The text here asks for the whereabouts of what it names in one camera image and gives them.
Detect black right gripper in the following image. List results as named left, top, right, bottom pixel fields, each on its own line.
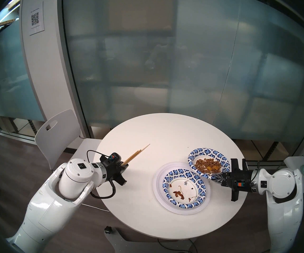
left=211, top=158, right=253, bottom=202

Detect small white foam plate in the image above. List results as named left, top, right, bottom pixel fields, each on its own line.
left=155, top=163, right=209, bottom=213

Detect white chair with handle hole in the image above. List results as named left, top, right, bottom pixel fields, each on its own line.
left=35, top=109, right=102, bottom=176

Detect brown food scraps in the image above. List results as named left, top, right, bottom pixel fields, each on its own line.
left=169, top=185, right=197, bottom=202

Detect black metal shelf brace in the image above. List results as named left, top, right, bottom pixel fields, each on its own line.
left=262, top=141, right=279, bottom=161

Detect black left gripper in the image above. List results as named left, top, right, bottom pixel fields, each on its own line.
left=100, top=154, right=129, bottom=186

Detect small blue patterned paper bowl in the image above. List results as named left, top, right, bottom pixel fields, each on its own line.
left=188, top=148, right=231, bottom=180

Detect large white foam plate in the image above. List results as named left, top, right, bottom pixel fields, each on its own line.
left=153, top=162, right=211, bottom=215

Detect large blue patterned paper bowl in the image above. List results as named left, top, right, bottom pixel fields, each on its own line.
left=163, top=169, right=207, bottom=209

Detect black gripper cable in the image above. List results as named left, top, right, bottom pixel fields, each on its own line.
left=86, top=150, right=105, bottom=164
left=90, top=179, right=115, bottom=199
left=243, top=158, right=260, bottom=176

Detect wooden shelf board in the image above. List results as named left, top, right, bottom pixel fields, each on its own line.
left=0, top=18, right=19, bottom=28

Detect QR code paper sign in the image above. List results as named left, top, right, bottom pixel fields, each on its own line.
left=28, top=2, right=45, bottom=36

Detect wooden chopstick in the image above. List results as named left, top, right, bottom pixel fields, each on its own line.
left=122, top=149, right=142, bottom=164
left=123, top=150, right=143, bottom=166
left=123, top=144, right=150, bottom=165
left=123, top=150, right=142, bottom=165

